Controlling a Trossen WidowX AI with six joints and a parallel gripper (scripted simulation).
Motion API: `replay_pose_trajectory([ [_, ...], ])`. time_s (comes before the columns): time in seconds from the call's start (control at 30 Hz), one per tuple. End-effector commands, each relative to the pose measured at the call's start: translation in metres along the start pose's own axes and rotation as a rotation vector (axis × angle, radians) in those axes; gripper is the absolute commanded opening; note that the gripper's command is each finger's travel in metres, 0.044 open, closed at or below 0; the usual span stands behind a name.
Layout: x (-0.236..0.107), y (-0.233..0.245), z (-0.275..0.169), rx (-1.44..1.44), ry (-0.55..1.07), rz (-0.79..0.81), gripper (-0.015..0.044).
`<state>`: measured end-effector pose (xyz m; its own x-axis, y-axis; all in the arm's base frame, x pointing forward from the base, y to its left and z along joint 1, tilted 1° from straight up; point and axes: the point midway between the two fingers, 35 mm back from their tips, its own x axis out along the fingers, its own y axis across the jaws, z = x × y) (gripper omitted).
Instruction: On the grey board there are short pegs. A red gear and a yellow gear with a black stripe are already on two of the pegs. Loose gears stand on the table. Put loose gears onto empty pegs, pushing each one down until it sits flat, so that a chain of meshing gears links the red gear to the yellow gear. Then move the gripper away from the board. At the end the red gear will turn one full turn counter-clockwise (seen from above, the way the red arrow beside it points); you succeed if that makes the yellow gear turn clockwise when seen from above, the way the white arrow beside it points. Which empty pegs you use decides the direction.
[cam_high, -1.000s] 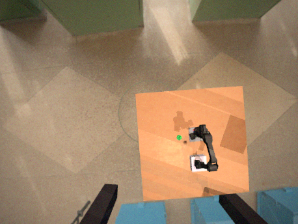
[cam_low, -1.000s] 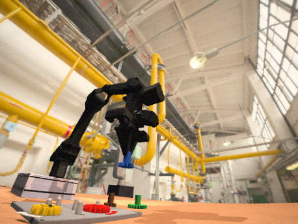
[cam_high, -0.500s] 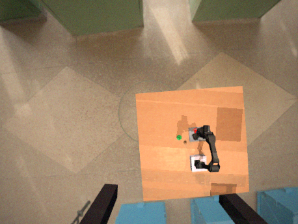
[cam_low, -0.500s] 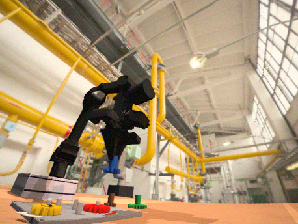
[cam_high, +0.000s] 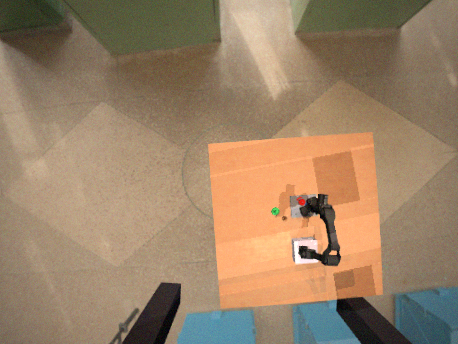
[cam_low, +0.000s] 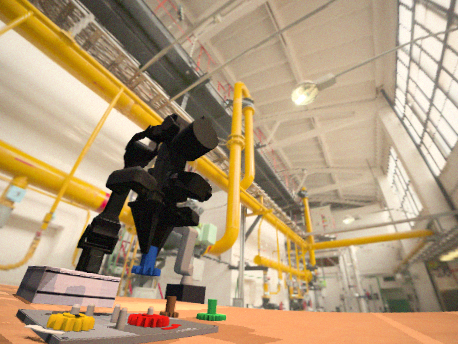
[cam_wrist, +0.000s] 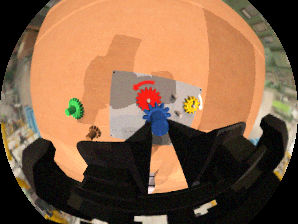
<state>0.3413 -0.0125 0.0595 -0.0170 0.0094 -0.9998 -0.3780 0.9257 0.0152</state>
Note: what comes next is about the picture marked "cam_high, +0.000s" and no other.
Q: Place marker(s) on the green gear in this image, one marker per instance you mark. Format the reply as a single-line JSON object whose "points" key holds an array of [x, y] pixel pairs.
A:
{"points": [[275, 211]]}

